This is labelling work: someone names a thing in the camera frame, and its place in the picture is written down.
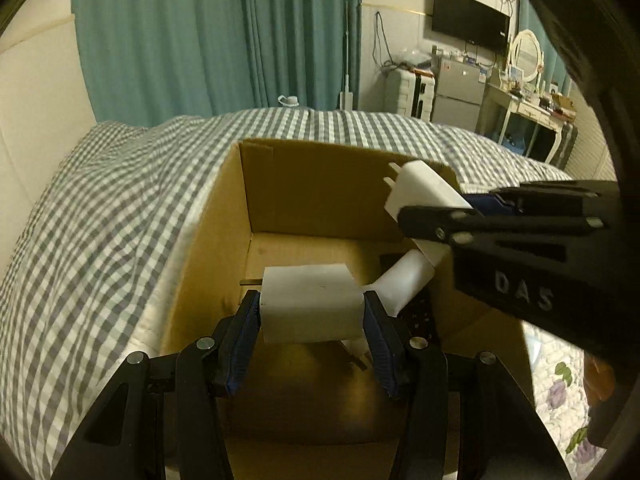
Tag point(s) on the floral bed sheet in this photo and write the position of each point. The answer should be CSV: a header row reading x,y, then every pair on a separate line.
x,y
555,390

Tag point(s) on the white suitcase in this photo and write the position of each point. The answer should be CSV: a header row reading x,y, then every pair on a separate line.
x,y
407,92

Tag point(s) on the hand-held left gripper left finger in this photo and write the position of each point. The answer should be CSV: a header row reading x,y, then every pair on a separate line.
x,y
244,342

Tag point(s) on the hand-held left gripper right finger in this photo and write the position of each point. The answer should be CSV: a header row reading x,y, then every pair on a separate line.
x,y
378,345

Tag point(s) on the white charger block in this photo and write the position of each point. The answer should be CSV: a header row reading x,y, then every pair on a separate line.
x,y
310,305

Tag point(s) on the teal window curtain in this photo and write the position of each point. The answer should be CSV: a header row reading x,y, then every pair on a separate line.
x,y
547,50

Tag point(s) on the white upright pole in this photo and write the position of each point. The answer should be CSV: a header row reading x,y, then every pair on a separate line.
x,y
345,60

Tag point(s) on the white charger with prongs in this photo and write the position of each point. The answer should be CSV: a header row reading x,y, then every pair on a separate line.
x,y
425,185

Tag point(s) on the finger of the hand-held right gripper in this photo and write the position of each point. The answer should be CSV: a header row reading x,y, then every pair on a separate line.
x,y
492,204
430,222

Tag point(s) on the white oval mirror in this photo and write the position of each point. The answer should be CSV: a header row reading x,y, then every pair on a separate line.
x,y
526,55

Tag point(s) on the white dressing table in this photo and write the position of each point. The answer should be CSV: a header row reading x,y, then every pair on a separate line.
x,y
525,107

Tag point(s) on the cream padded headboard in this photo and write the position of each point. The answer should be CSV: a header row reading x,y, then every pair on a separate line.
x,y
40,90

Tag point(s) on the grey checked blanket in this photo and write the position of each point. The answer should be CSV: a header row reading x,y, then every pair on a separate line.
x,y
125,210

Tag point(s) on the silver small fridge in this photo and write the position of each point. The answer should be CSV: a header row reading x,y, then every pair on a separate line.
x,y
459,92

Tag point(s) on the cardboard box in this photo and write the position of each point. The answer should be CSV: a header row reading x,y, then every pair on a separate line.
x,y
310,195

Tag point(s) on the black wall television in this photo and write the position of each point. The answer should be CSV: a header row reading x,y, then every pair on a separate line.
x,y
467,17

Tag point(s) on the black remote control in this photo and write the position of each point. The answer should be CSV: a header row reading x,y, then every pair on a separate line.
x,y
422,321

